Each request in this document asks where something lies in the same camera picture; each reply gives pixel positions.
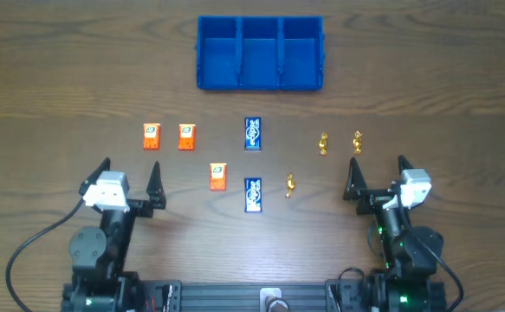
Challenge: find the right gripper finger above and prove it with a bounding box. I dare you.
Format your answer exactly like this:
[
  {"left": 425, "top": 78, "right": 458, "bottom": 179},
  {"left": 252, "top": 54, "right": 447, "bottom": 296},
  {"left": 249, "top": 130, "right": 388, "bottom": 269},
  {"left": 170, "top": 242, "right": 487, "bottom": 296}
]
[
  {"left": 397, "top": 154, "right": 416, "bottom": 174},
  {"left": 342, "top": 156, "right": 368, "bottom": 201}
]

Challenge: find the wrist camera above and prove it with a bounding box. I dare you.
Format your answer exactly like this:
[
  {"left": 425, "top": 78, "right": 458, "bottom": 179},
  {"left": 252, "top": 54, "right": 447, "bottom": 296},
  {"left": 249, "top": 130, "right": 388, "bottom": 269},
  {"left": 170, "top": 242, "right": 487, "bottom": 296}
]
[
  {"left": 81, "top": 170, "right": 131, "bottom": 213},
  {"left": 390, "top": 168, "right": 433, "bottom": 209}
]

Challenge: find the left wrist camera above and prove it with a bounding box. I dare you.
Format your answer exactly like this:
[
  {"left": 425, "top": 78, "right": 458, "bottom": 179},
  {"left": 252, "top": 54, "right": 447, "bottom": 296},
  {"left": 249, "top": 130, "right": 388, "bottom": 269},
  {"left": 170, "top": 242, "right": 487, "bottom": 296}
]
[{"left": 81, "top": 170, "right": 131, "bottom": 213}]

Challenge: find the mounting rail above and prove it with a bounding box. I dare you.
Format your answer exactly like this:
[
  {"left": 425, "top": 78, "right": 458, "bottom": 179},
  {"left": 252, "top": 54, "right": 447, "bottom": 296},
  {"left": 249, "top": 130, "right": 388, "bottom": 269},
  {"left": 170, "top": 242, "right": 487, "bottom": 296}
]
[{"left": 61, "top": 280, "right": 448, "bottom": 312}]

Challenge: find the orange candy box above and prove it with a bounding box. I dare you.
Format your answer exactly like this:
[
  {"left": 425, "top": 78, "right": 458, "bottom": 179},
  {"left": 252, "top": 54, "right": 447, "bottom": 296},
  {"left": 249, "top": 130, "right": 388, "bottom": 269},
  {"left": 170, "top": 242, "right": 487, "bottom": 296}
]
[
  {"left": 142, "top": 123, "right": 162, "bottom": 152},
  {"left": 209, "top": 162, "right": 228, "bottom": 192},
  {"left": 178, "top": 123, "right": 197, "bottom": 152}
]

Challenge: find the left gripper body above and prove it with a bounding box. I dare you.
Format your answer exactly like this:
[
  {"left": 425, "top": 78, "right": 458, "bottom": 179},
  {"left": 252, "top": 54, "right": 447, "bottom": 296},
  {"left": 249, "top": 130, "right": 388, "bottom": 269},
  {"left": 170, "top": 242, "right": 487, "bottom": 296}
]
[{"left": 124, "top": 198, "right": 154, "bottom": 218}]

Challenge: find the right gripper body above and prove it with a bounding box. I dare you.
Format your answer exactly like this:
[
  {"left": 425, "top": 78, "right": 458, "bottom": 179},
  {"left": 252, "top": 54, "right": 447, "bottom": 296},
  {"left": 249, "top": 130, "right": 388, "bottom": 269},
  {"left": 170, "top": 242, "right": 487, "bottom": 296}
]
[{"left": 357, "top": 186, "right": 398, "bottom": 217}]

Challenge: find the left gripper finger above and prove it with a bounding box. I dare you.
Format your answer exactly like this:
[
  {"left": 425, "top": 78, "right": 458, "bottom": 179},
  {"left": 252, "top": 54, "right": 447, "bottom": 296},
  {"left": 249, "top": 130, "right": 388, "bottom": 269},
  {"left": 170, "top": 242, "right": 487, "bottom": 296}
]
[
  {"left": 146, "top": 160, "right": 167, "bottom": 210},
  {"left": 78, "top": 157, "right": 112, "bottom": 196}
]

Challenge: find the blue candy pack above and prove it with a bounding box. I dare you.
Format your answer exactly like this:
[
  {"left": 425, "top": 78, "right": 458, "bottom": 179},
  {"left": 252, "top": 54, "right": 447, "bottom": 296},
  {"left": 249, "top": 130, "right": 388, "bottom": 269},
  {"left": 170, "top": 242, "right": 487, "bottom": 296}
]
[
  {"left": 243, "top": 177, "right": 263, "bottom": 214},
  {"left": 243, "top": 116, "right": 262, "bottom": 152}
]

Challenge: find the blue tray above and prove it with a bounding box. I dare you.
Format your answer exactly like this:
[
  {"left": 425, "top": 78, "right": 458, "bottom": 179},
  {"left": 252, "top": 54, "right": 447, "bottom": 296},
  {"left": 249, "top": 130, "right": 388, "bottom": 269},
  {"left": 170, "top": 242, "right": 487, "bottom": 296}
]
[{"left": 196, "top": 15, "right": 325, "bottom": 92}]

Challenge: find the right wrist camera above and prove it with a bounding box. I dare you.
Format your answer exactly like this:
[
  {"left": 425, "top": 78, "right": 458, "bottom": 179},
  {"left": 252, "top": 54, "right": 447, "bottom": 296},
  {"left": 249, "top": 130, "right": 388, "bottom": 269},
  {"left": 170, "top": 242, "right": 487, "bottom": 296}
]
[{"left": 390, "top": 168, "right": 433, "bottom": 209}]

